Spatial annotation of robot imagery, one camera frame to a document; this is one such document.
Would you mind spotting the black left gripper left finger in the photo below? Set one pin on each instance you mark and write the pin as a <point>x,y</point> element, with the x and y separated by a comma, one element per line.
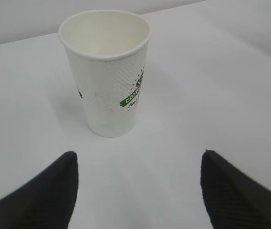
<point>45,202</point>

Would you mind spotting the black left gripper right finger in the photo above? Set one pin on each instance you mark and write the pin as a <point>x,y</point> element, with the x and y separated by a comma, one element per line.
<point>232,199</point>

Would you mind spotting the white paper cup green logo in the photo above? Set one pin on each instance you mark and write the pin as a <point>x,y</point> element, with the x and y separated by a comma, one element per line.
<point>107,51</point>

